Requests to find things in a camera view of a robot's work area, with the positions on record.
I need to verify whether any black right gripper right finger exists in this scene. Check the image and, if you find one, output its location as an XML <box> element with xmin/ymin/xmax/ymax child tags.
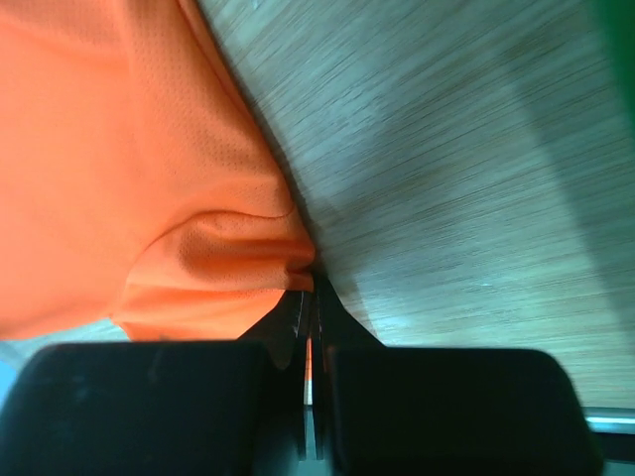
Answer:
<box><xmin>312</xmin><ymin>276</ymin><xmax>603</xmax><ymax>475</ymax></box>

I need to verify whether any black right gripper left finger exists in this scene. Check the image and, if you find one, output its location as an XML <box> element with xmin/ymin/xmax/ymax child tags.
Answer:
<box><xmin>1</xmin><ymin>292</ymin><xmax>313</xmax><ymax>475</ymax></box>

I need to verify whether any orange t shirt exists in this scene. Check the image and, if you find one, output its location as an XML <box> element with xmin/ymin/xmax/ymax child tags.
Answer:
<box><xmin>1</xmin><ymin>1</ymin><xmax>315</xmax><ymax>340</ymax></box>

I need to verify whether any green plastic tray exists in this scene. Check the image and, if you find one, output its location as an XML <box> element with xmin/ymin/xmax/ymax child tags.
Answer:
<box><xmin>593</xmin><ymin>0</ymin><xmax>634</xmax><ymax>124</ymax></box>

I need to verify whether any aluminium front frame rail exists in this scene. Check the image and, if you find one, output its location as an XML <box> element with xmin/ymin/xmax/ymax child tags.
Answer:
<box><xmin>584</xmin><ymin>407</ymin><xmax>635</xmax><ymax>435</ymax></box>

